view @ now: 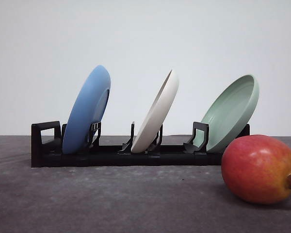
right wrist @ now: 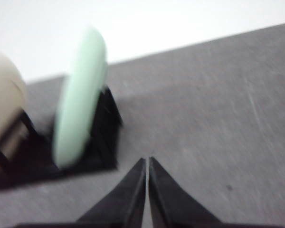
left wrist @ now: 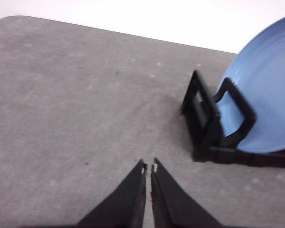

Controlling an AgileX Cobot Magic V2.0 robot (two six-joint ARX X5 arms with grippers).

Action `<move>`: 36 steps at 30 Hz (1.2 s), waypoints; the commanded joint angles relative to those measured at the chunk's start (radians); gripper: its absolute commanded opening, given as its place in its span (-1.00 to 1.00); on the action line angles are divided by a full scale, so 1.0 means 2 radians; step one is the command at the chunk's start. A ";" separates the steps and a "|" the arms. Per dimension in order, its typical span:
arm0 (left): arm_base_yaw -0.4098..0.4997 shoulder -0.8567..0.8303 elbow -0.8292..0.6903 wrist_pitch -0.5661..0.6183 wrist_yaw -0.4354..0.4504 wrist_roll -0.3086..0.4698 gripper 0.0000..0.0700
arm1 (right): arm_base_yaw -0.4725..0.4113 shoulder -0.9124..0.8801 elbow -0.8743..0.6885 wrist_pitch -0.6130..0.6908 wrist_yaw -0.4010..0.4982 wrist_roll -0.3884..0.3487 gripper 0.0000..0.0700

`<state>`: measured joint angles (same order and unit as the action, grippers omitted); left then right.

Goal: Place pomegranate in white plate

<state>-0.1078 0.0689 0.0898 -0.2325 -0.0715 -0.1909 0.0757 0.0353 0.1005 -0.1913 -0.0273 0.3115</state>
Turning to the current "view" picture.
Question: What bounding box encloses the blue plate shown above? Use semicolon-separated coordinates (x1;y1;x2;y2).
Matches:
63;65;111;154

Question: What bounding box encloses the white plate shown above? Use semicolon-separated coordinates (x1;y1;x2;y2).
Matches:
131;70;179;153

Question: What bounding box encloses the red pomegranate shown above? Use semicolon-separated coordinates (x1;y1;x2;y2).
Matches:
221;134;291;204

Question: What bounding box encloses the green plate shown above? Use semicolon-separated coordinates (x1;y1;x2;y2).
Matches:
194;75;259;152

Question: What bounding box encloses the black plate rack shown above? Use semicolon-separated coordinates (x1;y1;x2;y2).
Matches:
31;121;225;167

